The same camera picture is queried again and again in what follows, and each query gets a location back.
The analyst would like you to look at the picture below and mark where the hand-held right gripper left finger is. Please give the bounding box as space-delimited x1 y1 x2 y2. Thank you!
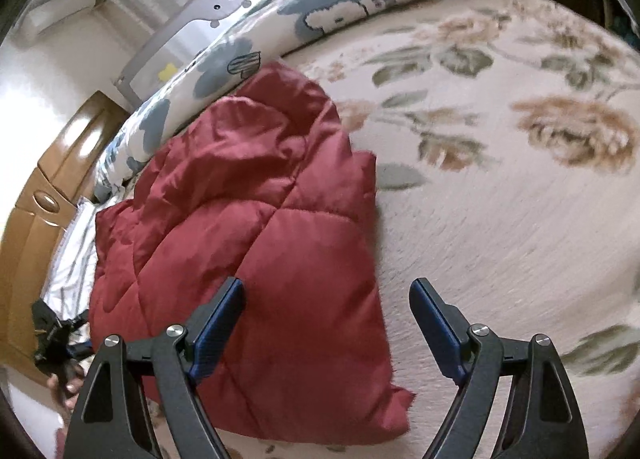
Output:
62 277 246 459

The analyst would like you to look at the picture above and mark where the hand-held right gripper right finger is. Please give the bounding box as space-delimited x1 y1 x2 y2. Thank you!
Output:
408 277 587 459

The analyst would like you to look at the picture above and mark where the grey bed guard rail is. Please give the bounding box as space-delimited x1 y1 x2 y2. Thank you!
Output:
116 0 361 107

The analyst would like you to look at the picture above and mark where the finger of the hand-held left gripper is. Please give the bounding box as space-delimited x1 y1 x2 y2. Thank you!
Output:
67 310 94 359

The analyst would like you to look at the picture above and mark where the striped grey white pillow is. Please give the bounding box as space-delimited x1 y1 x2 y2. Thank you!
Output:
40 199 101 355

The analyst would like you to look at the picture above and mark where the red quilted jacket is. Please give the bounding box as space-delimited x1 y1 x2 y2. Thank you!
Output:
89 62 416 445

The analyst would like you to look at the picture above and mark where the white air conditioner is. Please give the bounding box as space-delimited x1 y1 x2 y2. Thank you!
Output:
19 0 99 37

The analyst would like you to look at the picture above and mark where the wooden headboard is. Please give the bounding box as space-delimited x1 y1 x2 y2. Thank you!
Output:
0 90 132 385

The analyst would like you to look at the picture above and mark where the person's left hand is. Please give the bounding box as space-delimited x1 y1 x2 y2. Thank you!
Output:
46 363 87 412

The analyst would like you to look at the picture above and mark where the floral beige blanket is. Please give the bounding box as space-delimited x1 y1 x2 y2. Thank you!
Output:
145 0 640 459

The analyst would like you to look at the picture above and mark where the white duvet with blue print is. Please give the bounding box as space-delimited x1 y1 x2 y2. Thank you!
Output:
92 0 533 200

